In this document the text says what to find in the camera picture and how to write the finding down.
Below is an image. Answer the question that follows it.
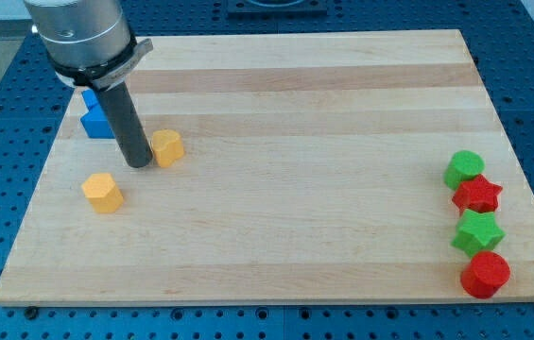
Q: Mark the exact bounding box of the green cylinder block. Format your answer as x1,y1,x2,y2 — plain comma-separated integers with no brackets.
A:
443,150,485,190

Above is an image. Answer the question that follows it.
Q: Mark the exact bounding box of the wooden board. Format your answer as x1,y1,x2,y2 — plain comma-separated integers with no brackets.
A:
0,29,534,307

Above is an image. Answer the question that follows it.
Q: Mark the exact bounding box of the green star block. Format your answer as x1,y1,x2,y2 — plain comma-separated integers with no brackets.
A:
451,209,506,258

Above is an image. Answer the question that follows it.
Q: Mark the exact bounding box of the yellow hexagon block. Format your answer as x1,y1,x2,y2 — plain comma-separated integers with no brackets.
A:
81,173,125,213

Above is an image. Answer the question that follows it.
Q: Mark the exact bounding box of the blue block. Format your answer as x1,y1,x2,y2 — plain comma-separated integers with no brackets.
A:
80,90,114,139

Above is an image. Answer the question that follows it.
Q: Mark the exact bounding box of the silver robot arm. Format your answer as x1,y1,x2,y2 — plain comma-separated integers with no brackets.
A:
24,0,153,91

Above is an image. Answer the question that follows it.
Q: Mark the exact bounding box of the red star block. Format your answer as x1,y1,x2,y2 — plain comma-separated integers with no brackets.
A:
452,175,503,214

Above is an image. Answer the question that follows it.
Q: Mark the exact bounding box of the yellow heart block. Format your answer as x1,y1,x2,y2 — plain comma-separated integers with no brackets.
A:
151,129,185,168

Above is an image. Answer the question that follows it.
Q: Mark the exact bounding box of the red cylinder block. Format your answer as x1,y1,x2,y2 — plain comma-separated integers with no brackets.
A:
460,251,511,299

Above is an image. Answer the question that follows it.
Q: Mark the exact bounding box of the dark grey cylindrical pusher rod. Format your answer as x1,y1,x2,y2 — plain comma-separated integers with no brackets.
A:
95,82,153,168

